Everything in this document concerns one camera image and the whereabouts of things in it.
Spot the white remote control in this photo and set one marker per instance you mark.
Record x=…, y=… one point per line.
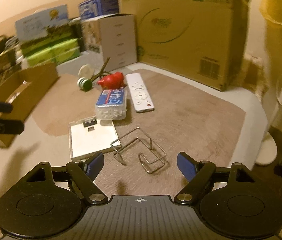
x=139, y=92

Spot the cow print milk carton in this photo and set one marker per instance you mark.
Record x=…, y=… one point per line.
x=38, y=25

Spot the large brown cardboard box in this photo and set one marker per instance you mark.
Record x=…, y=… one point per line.
x=186, y=37

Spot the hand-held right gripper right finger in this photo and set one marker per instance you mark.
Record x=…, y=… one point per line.
x=184, y=165

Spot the white stand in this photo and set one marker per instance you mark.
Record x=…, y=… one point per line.
x=267, y=150

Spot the red pig toy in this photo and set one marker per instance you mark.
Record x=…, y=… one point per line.
x=112, y=79

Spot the dark green box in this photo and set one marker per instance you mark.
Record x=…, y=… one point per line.
x=76, y=32

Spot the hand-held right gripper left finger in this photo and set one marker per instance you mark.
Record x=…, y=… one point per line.
x=94, y=163

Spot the clear cotton swab box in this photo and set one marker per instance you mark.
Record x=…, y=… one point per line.
x=111, y=105

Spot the brown mat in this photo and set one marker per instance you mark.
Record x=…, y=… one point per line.
x=193, y=117

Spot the white round plastic case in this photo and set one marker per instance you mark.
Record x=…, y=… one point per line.
x=86, y=70

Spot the white grey appliance box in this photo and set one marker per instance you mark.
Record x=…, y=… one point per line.
x=116, y=40

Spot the blue milk box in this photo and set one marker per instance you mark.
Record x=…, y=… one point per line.
x=98, y=5

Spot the green striped round toy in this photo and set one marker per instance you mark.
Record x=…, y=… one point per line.
x=84, y=83

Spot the green tissue pack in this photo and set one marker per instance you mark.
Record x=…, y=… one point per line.
x=66, y=50
x=39, y=56

